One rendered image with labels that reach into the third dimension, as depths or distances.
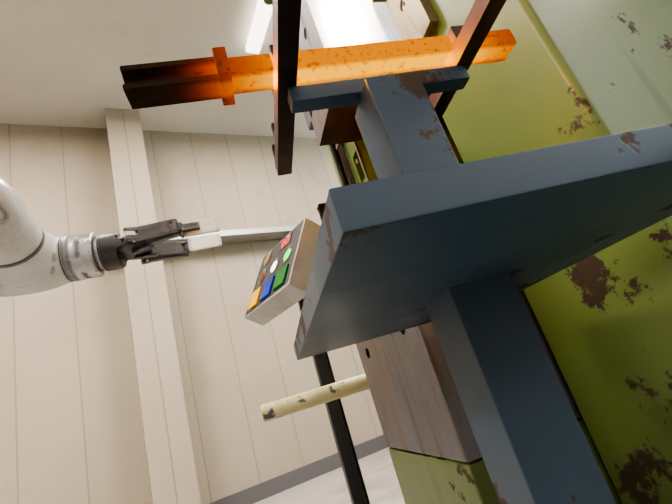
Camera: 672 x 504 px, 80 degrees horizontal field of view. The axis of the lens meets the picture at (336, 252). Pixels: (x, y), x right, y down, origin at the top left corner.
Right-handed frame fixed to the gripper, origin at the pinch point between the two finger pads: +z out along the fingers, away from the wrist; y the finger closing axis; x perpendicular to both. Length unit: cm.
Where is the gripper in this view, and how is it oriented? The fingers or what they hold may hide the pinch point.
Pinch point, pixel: (205, 234)
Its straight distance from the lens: 89.8
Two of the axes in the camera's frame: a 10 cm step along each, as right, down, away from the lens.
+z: 9.4, -2.0, 2.7
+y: 1.8, -3.8, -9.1
